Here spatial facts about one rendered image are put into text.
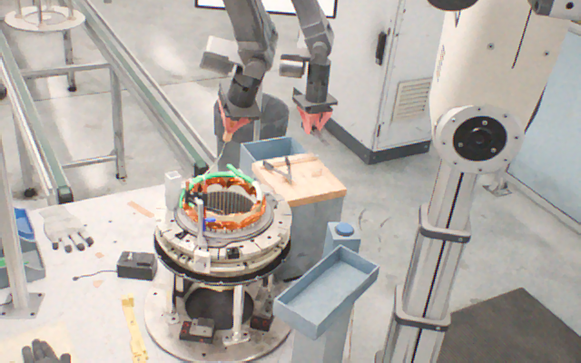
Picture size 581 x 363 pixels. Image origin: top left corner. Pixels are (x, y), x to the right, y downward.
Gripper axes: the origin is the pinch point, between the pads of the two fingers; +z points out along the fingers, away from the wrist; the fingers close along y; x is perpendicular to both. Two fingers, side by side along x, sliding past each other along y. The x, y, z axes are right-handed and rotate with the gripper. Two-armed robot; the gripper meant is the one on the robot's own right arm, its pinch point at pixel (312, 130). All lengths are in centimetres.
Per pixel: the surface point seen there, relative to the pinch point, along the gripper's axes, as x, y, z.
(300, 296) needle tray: 40.1, 23.2, 16.6
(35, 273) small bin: -14, 72, 37
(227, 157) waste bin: -127, -29, 84
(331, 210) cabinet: 11.3, -1.8, 18.9
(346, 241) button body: 27.2, 3.6, 16.6
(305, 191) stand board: 9.6, 6.0, 12.3
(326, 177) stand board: 5.2, -2.8, 12.3
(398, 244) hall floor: -71, -101, 119
